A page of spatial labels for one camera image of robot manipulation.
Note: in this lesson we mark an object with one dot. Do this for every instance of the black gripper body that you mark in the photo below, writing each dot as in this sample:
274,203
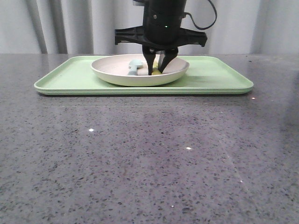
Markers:
162,20

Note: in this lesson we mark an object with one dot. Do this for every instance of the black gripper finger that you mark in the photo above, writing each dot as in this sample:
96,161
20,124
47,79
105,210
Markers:
149,55
166,56

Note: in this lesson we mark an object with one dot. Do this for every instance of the yellow plastic fork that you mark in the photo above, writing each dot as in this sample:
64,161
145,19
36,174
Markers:
155,70

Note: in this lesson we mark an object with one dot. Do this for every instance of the cream round plastic plate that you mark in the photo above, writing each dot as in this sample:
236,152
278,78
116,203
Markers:
115,69

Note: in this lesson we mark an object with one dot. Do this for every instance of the light blue plastic spoon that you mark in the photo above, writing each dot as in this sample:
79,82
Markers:
134,65

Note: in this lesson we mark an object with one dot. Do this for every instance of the light green plastic tray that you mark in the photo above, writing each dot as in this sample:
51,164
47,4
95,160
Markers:
206,75

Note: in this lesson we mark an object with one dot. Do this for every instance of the grey pleated curtain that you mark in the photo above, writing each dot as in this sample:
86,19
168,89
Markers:
87,26

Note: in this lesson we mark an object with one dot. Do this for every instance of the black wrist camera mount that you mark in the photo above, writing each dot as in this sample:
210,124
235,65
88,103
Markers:
194,37

